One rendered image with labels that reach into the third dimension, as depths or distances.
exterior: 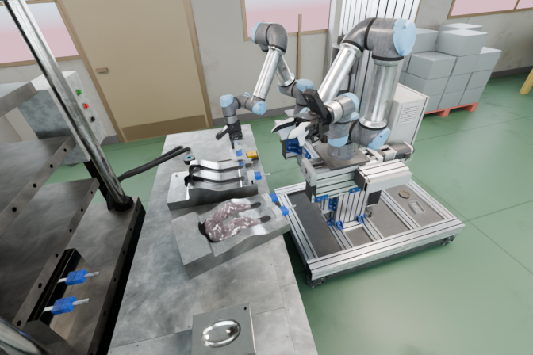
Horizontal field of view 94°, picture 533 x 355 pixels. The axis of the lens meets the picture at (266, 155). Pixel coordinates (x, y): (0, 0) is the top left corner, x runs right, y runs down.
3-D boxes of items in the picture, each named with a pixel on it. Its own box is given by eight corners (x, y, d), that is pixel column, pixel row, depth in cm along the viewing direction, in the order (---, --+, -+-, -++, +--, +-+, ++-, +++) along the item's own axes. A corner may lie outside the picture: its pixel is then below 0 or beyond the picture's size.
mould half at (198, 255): (265, 198, 142) (264, 183, 135) (289, 230, 123) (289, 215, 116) (177, 234, 124) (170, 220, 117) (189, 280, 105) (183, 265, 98)
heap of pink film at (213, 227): (248, 202, 132) (247, 191, 127) (263, 225, 119) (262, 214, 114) (201, 222, 122) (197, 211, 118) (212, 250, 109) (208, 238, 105)
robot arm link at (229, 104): (236, 95, 138) (224, 100, 133) (239, 113, 144) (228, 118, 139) (228, 93, 143) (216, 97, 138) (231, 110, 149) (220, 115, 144)
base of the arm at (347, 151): (345, 143, 141) (347, 127, 136) (360, 157, 129) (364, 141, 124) (321, 147, 138) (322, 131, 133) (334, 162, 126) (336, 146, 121)
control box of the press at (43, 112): (162, 238, 219) (82, 69, 134) (155, 269, 195) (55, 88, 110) (136, 242, 216) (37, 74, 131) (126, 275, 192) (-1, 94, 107)
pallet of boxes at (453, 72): (434, 93, 447) (459, 22, 382) (474, 110, 385) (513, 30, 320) (379, 103, 425) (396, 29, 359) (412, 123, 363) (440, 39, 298)
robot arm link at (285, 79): (295, 102, 171) (263, 32, 129) (280, 97, 180) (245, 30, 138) (305, 89, 173) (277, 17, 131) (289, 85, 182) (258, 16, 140)
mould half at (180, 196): (251, 168, 165) (250, 151, 157) (258, 195, 144) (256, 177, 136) (174, 181, 158) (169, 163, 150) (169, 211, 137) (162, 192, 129)
